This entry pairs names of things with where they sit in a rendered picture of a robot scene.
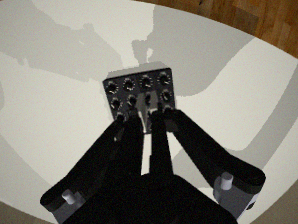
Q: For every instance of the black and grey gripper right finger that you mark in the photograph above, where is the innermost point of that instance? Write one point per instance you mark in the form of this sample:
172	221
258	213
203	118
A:
237	184

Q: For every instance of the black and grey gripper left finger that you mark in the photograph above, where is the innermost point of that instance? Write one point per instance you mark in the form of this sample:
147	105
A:
85	178

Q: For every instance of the black knob box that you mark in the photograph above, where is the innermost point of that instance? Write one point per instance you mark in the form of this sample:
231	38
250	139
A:
119	95

